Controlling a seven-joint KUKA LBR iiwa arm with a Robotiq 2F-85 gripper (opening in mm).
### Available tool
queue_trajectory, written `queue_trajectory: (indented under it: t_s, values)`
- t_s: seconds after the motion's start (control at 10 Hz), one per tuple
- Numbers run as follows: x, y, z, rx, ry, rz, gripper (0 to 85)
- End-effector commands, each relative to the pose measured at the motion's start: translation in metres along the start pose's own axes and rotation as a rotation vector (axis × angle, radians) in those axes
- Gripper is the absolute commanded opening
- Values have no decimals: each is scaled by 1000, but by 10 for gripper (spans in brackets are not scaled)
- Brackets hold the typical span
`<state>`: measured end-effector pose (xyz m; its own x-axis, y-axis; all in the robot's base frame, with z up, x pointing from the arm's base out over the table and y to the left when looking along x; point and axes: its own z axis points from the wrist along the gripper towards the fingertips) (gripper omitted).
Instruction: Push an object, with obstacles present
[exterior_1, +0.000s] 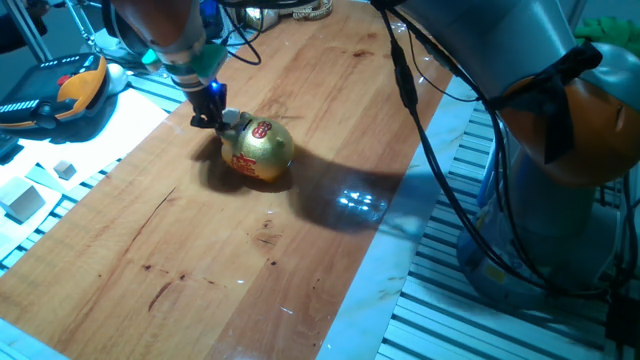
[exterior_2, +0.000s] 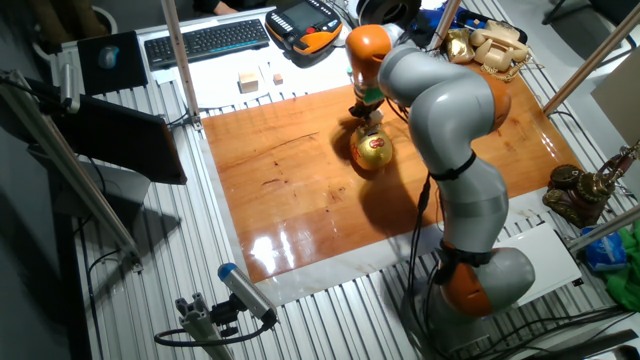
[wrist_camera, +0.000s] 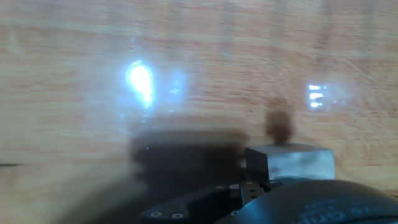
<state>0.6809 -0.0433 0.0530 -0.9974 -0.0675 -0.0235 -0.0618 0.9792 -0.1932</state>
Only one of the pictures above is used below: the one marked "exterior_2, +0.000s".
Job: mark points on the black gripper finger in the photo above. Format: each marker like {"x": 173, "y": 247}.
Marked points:
{"x": 354, "y": 114}
{"x": 366, "y": 118}

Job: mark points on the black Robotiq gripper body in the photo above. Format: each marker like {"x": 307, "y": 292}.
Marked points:
{"x": 361, "y": 110}

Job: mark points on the pale wooden cube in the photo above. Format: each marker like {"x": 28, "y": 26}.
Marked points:
{"x": 376, "y": 116}

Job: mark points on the forearm in black sleeve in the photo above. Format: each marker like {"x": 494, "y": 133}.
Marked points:
{"x": 205, "y": 5}

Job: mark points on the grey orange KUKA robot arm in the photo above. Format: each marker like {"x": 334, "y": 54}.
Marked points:
{"x": 445, "y": 115}

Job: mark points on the bare person hand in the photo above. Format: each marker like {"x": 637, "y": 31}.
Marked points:
{"x": 225, "y": 8}

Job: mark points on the golden piggy bank red print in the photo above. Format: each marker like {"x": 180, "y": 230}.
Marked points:
{"x": 372, "y": 150}

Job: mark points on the tiny wooden cube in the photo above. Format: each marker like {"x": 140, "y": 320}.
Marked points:
{"x": 278, "y": 79}

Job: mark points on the black round spool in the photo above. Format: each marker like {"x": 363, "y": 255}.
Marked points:
{"x": 390, "y": 10}

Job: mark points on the black orange teach pendant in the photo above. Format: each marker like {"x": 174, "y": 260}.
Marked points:
{"x": 305, "y": 20}

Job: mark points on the blue cloth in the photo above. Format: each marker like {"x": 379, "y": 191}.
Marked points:
{"x": 425, "y": 22}

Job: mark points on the large pale wooden block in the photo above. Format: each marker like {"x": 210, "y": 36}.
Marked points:
{"x": 248, "y": 82}

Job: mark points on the gold foil bag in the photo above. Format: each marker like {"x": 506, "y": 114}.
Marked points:
{"x": 459, "y": 46}

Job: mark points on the orange wood grain board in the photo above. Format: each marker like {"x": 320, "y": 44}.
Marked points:
{"x": 280, "y": 225}

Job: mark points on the cream rotary telephone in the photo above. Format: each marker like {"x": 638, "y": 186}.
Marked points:
{"x": 500, "y": 50}

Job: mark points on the black computer keyboard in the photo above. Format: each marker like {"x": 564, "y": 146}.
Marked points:
{"x": 205, "y": 42}

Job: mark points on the antique bronze telephone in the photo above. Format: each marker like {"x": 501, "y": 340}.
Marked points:
{"x": 575, "y": 195}

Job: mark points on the white flat board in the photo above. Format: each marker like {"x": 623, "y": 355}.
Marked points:
{"x": 550, "y": 260}

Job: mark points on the black mouse pad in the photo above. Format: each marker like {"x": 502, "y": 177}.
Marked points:
{"x": 125, "y": 70}

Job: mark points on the black flat monitor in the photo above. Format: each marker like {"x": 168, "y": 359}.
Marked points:
{"x": 120, "y": 140}

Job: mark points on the grey computer mouse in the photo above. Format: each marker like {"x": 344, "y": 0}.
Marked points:
{"x": 108, "y": 56}

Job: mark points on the tan cardboard panel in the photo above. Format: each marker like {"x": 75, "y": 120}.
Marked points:
{"x": 620, "y": 95}

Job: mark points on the blue plastic packet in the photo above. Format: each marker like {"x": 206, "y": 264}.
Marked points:
{"x": 605, "y": 250}

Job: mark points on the green cloth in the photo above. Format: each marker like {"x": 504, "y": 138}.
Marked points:
{"x": 625, "y": 280}

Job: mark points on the aluminium frame pole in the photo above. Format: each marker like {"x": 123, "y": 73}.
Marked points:
{"x": 605, "y": 227}
{"x": 590, "y": 60}
{"x": 180, "y": 60}
{"x": 442, "y": 25}
{"x": 75, "y": 175}

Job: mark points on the silver depth camera blue end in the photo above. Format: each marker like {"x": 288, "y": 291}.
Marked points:
{"x": 245, "y": 292}

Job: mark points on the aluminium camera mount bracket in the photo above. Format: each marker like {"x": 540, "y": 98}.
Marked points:
{"x": 200, "y": 325}

